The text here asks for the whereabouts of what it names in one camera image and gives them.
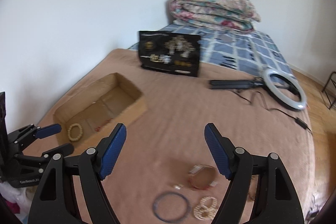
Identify cream bead bracelet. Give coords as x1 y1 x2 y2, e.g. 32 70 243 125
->
67 123 84 142

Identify white pearl bracelet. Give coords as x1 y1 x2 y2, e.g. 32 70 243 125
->
192 195 219 221

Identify dark thin bangle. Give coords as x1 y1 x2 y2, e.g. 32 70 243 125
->
152 191 191 223

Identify pink white clothing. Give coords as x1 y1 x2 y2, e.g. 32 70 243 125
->
1 182 31 223

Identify open cardboard box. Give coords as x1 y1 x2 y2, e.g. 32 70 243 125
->
53 73 147 155

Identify small white earrings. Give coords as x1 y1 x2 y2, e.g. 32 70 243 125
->
174 184 183 190

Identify brown fleece blanket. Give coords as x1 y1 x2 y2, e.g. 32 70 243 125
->
23 48 316 224

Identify blue checkered bed sheet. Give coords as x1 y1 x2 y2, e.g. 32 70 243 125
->
127 22 295 77

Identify black snack bag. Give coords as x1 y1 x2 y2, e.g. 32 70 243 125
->
138 31 201 77

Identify black clothes rack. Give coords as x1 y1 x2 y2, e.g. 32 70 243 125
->
322 71 336 110

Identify folded floral quilt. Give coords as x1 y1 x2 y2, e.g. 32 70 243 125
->
169 0 261 33

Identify black ring light cable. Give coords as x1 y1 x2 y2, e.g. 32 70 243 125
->
233 90 313 134

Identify white ring light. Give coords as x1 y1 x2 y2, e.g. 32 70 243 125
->
262 68 307 111

